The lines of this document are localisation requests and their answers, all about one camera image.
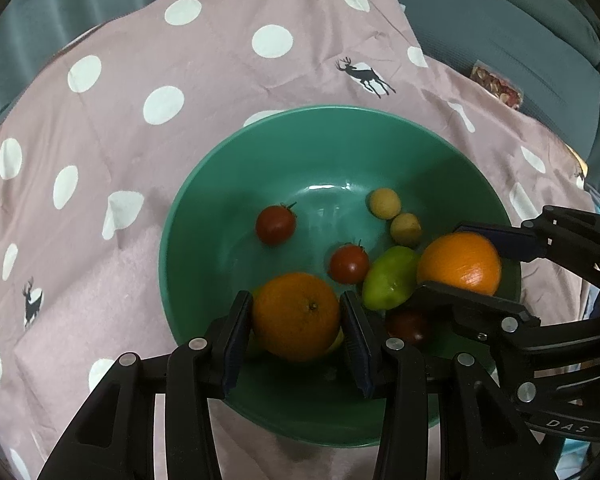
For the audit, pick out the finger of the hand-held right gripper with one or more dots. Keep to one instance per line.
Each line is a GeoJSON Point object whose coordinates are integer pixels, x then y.
{"type": "Point", "coordinates": [470, 305]}
{"type": "Point", "coordinates": [517, 245]}

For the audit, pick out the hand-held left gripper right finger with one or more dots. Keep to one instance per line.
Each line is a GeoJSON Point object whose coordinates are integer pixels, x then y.
{"type": "Point", "coordinates": [357, 345]}

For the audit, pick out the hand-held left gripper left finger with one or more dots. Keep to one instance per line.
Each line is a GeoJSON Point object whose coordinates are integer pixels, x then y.
{"type": "Point", "coordinates": [237, 340]}

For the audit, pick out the orange mandarin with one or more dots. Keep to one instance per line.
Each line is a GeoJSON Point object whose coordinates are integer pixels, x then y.
{"type": "Point", "coordinates": [296, 316]}
{"type": "Point", "coordinates": [459, 263]}

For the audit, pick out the red cherry tomato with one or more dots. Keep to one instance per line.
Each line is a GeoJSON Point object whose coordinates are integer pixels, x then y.
{"type": "Point", "coordinates": [407, 327]}
{"type": "Point", "coordinates": [276, 225]}
{"type": "Point", "coordinates": [349, 262]}

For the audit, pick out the green plastic bowl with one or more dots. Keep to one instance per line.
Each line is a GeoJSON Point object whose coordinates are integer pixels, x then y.
{"type": "Point", "coordinates": [220, 240]}

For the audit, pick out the tan longan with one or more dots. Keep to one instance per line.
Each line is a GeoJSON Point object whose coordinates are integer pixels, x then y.
{"type": "Point", "coordinates": [382, 202]}
{"type": "Point", "coordinates": [406, 228]}

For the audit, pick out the clear snack packet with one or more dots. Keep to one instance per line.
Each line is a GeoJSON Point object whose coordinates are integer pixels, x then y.
{"type": "Point", "coordinates": [497, 85]}

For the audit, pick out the grey sofa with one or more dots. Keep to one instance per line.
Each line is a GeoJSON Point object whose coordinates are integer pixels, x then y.
{"type": "Point", "coordinates": [505, 25]}

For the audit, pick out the pink polka-dot blanket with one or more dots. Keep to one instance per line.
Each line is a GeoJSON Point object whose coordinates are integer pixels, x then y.
{"type": "Point", "coordinates": [105, 135]}

